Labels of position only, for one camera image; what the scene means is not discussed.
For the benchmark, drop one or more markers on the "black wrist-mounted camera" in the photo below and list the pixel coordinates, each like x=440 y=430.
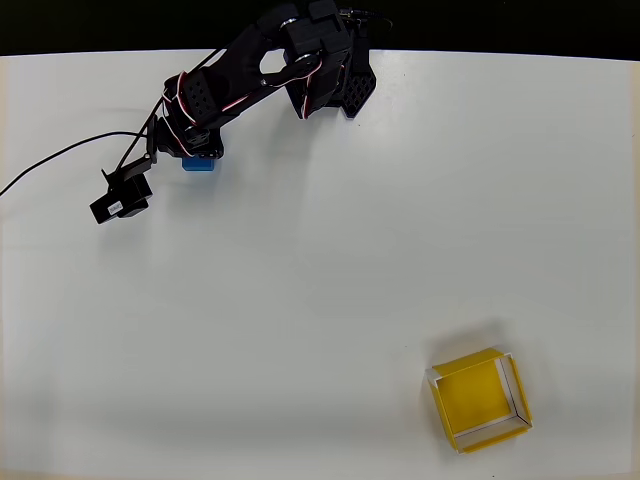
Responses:
x=127 y=197

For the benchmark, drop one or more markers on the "blue cube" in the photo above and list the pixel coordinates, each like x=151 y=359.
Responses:
x=199 y=165

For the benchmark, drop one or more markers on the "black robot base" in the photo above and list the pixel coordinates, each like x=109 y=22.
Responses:
x=360 y=90

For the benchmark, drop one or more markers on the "yellow paper box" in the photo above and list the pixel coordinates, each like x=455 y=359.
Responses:
x=472 y=395

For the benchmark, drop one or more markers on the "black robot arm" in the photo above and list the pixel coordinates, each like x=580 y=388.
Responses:
x=240 y=75

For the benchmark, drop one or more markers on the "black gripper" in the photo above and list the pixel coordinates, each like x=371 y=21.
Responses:
x=204 y=151

